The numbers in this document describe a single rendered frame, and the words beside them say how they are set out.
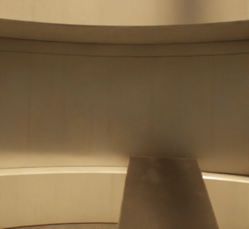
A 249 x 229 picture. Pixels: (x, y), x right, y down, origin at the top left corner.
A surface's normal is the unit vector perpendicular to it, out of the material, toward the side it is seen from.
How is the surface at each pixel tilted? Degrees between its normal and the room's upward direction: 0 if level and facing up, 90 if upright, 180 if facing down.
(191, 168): 25
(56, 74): 90
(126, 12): 90
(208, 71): 90
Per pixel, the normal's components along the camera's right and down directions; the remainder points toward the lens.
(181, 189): -0.04, -0.91
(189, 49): -0.20, -0.01
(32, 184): 0.19, 0.00
